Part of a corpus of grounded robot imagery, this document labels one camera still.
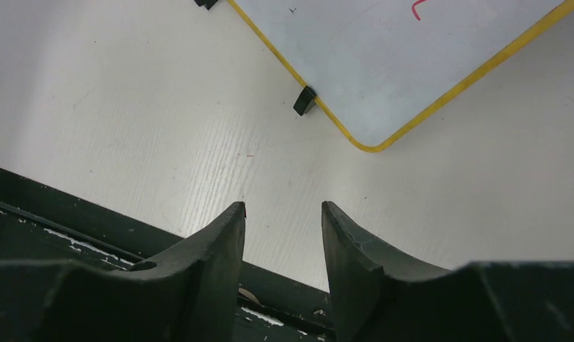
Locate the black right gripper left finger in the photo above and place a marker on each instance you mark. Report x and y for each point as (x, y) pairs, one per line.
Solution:
(56, 288)

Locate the black metal base plate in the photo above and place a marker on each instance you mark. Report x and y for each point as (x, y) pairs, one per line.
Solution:
(38, 221)

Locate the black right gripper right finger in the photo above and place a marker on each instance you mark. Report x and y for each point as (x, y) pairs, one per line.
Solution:
(380, 293)

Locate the yellow framed whiteboard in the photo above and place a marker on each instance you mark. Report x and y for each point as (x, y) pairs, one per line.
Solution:
(380, 68)

